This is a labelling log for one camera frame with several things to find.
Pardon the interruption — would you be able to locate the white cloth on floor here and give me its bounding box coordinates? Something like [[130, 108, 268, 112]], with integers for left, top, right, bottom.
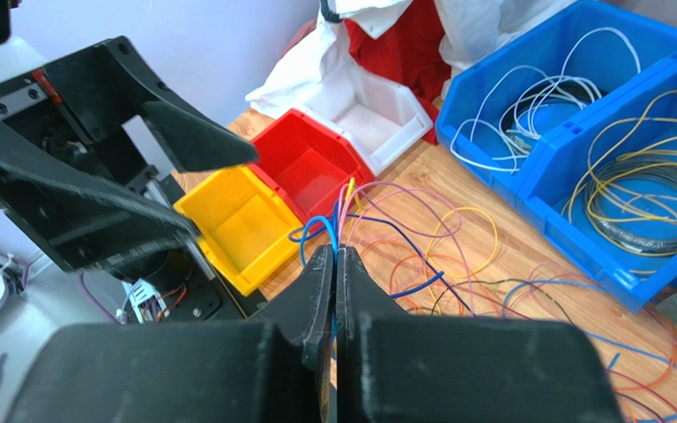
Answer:
[[245, 18, 353, 119]]

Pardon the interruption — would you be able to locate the grey cable coil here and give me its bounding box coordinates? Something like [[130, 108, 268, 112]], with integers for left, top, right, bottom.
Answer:
[[584, 160, 677, 255]]

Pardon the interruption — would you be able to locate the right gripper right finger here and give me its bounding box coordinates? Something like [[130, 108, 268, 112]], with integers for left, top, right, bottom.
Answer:
[[336, 247, 621, 422]]

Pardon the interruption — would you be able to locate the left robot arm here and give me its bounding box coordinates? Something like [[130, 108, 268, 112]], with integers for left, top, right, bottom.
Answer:
[[0, 1, 257, 260]]

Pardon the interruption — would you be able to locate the white t-shirt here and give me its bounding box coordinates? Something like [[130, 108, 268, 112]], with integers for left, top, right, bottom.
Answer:
[[320, 1, 569, 95]]

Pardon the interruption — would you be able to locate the white storage bin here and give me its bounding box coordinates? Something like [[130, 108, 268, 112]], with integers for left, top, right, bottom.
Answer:
[[297, 63, 433, 175]]

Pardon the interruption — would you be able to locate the pink cable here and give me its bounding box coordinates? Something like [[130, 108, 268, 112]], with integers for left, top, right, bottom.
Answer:
[[338, 180, 677, 423]]

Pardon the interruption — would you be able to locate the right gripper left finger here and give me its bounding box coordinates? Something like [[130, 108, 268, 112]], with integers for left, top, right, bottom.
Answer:
[[4, 245, 335, 423]]

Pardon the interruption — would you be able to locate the red t-shirt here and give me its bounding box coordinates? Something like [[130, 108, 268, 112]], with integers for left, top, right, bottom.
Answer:
[[345, 0, 451, 120]]

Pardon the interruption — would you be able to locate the red cable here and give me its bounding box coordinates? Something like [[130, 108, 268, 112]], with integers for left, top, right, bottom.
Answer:
[[461, 287, 677, 423]]

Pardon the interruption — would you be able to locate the red storage bin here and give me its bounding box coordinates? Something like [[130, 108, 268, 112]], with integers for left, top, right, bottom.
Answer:
[[249, 109, 376, 222]]

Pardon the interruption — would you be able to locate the orange cable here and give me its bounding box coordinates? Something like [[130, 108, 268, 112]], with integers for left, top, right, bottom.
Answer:
[[355, 234, 677, 394]]

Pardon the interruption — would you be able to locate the yellow storage bin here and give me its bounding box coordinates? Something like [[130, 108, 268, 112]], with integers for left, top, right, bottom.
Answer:
[[174, 166, 301, 296]]

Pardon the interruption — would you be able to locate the blue divided bin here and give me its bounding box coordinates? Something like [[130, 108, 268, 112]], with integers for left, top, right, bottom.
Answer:
[[435, 1, 677, 313]]

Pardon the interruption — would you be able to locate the blue cable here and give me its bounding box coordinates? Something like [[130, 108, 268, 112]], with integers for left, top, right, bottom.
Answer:
[[287, 199, 677, 423]]

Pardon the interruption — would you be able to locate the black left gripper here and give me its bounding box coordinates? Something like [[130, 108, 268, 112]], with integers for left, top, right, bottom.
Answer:
[[0, 38, 258, 271]]

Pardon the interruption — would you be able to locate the black cable coil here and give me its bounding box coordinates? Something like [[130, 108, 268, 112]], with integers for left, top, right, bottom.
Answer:
[[502, 79, 598, 148]]

